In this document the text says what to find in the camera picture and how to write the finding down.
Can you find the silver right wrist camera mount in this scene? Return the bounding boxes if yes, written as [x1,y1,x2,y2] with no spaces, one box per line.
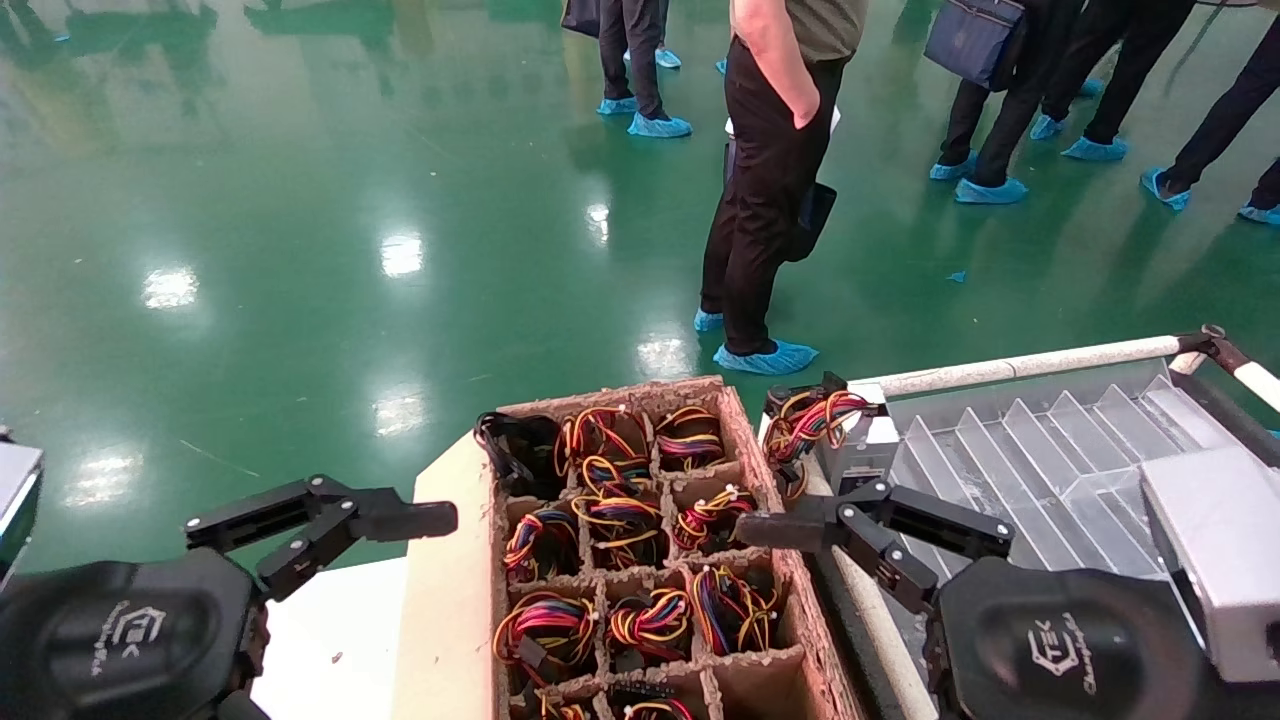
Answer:
[1140,445,1280,686]

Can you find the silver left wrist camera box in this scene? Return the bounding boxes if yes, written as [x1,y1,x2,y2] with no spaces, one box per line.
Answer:
[0,430,43,581]

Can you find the beige cardboard sheet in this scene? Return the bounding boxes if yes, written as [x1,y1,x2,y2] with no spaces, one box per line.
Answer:
[390,430,501,720]

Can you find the navy shoulder bag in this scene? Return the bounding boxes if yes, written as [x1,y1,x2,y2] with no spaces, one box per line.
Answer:
[922,0,1029,93]

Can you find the dark tote bag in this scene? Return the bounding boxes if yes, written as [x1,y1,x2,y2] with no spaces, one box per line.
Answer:
[790,180,838,263]

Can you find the clear plastic divider tray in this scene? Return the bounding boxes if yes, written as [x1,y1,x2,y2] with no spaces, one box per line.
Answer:
[815,360,1280,601]

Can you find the person short-sleeved shirt black trousers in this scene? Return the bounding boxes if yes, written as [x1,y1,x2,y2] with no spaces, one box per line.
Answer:
[693,0,869,376]

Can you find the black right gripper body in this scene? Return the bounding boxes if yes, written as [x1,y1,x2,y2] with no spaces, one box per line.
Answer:
[925,558,1226,720]

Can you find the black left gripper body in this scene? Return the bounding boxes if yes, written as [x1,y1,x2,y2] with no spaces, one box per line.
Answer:
[0,550,269,720]

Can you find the power supply with black cables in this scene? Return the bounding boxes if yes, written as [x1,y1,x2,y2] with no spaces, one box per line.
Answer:
[473,410,563,498]

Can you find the brown pulp divider tray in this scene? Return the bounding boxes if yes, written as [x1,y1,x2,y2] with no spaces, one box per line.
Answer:
[478,377,866,720]

